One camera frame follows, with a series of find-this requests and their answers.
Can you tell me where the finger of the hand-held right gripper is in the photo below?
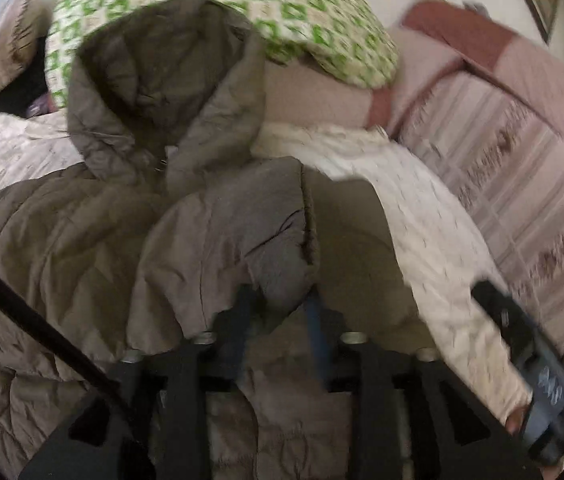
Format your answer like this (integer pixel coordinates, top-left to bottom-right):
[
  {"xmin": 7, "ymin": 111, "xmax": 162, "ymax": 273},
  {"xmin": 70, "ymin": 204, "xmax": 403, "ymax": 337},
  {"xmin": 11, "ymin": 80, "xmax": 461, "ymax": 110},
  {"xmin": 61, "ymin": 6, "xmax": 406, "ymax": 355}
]
[{"xmin": 472, "ymin": 280, "xmax": 542, "ymax": 361}]

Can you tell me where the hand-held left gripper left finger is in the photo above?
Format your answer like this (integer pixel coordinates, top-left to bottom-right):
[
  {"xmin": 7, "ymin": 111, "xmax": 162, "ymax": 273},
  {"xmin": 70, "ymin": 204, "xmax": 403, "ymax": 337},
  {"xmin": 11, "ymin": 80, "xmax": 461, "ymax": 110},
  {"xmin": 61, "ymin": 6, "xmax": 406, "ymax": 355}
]
[{"xmin": 18, "ymin": 284, "xmax": 267, "ymax": 480}]

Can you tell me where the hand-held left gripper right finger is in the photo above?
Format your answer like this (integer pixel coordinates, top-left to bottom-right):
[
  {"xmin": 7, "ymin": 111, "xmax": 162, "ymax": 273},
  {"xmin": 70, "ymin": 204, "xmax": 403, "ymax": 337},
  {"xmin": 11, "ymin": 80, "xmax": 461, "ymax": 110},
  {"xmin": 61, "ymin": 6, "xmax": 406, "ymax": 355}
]
[{"xmin": 304, "ymin": 287, "xmax": 543, "ymax": 480}]

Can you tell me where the grey-brown hooded puffer jacket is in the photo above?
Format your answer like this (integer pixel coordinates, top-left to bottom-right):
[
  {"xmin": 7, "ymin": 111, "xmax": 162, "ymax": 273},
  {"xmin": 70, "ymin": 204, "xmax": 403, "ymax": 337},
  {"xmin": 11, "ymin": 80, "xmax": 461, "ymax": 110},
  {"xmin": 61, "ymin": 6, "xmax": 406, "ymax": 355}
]
[{"xmin": 0, "ymin": 0, "xmax": 442, "ymax": 480}]

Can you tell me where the person's right hand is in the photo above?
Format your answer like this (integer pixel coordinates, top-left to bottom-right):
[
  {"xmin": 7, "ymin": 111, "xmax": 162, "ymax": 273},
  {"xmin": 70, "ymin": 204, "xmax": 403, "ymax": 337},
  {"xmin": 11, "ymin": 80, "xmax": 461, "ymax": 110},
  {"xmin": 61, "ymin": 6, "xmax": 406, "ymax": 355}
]
[{"xmin": 504, "ymin": 403, "xmax": 531, "ymax": 436}]

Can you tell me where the pink striped patterned blanket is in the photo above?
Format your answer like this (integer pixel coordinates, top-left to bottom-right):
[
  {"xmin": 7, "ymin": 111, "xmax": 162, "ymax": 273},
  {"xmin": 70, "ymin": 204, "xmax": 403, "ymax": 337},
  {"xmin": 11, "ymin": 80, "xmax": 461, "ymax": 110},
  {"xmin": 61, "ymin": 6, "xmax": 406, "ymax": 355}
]
[{"xmin": 396, "ymin": 67, "xmax": 564, "ymax": 343}]

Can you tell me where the red and pink quilted bedspread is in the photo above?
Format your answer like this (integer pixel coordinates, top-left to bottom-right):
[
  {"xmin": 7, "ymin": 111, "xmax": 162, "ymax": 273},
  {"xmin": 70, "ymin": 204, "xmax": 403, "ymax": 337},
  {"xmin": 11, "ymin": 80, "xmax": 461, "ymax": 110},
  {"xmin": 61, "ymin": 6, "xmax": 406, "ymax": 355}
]
[{"xmin": 402, "ymin": 0, "xmax": 564, "ymax": 173}]

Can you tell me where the purple plastic bag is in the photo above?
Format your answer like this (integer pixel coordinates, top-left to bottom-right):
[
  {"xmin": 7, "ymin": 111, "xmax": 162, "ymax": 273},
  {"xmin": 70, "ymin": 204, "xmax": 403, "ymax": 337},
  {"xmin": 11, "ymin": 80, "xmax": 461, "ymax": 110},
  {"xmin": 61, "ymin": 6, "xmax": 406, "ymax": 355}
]
[{"xmin": 26, "ymin": 96, "xmax": 56, "ymax": 117}]

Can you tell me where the green and white patterned quilt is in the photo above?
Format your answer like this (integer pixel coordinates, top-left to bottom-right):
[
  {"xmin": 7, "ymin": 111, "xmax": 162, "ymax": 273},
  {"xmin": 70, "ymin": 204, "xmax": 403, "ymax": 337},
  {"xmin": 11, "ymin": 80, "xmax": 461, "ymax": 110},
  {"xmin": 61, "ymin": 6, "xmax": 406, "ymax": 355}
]
[{"xmin": 44, "ymin": 0, "xmax": 401, "ymax": 109}]

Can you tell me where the dark cloth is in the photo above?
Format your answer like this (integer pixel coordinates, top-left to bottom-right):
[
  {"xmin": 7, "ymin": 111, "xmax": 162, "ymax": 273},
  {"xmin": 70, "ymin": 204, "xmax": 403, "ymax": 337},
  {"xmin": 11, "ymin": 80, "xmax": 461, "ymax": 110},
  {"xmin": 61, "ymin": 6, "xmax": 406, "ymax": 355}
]
[{"xmin": 0, "ymin": 35, "xmax": 56, "ymax": 119}]

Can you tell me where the black cable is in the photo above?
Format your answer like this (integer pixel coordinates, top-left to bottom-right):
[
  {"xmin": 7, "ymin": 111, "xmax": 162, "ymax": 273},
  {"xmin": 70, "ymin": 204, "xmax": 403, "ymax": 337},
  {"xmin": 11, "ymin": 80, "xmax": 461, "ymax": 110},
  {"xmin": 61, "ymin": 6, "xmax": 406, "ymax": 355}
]
[{"xmin": 0, "ymin": 237, "xmax": 138, "ymax": 432}]

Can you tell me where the dark framed wall picture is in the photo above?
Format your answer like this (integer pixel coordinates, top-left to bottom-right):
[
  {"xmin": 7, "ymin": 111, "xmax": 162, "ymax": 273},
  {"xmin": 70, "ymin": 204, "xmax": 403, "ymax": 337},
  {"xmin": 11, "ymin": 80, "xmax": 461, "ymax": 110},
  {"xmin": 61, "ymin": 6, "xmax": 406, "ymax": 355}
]
[{"xmin": 502, "ymin": 0, "xmax": 563, "ymax": 47}]

